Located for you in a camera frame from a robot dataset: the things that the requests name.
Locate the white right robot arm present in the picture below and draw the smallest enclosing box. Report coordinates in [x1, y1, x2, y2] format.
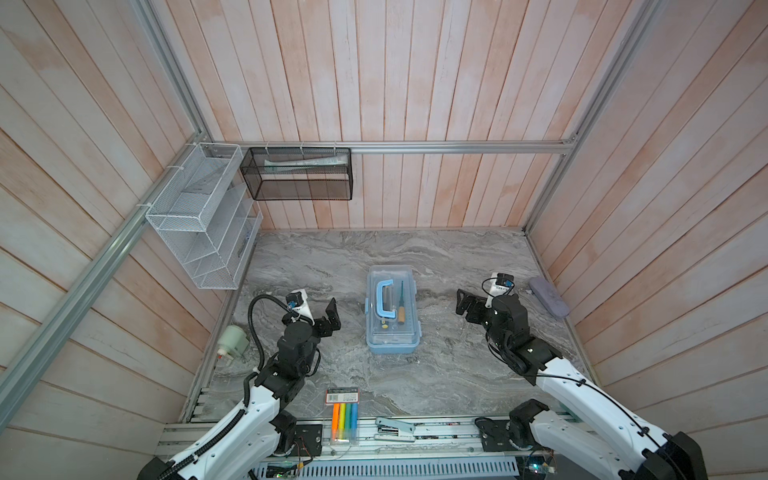
[456, 290, 708, 479]

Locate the white wire mesh shelf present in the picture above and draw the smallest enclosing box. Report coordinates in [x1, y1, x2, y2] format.
[146, 143, 263, 290]

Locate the highlighter marker pack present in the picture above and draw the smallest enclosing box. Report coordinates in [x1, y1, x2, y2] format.
[325, 387, 360, 445]

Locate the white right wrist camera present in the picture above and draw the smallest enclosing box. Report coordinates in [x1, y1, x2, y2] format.
[481, 272, 515, 308]

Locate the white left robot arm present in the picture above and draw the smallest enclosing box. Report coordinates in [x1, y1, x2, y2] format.
[138, 289, 341, 479]

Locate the black wire mesh basket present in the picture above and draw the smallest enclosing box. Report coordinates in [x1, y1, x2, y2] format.
[240, 146, 354, 202]

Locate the blue clear-lid tool box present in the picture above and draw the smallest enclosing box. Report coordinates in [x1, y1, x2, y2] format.
[365, 265, 422, 355]

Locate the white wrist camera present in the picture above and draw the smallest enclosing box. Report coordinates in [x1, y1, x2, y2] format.
[286, 289, 315, 325]
[481, 272, 515, 308]

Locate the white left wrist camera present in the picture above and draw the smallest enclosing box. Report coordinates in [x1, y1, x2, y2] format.
[286, 289, 315, 325]

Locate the aluminium mounting rail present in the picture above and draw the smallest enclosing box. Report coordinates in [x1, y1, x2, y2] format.
[152, 415, 649, 466]

